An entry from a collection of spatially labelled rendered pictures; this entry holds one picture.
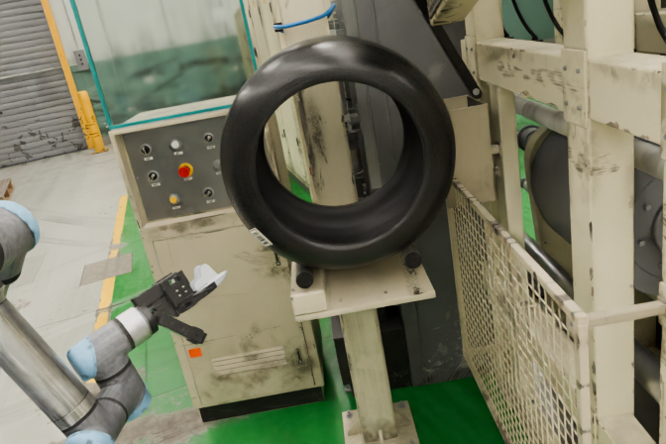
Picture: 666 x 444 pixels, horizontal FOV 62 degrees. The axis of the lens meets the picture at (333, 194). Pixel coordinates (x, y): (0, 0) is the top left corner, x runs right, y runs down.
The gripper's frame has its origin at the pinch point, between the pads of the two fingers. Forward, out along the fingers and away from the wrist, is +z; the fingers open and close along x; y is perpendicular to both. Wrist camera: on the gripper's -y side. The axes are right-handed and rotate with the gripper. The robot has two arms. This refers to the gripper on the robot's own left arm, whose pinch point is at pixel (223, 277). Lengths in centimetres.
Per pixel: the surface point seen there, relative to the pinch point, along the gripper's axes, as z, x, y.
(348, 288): 30.5, 4.1, -23.0
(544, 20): 1090, 500, -21
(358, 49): 42, -30, 31
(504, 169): 87, -17, -19
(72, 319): 4, 262, -12
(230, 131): 16.4, -7.5, 28.6
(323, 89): 57, 5, 28
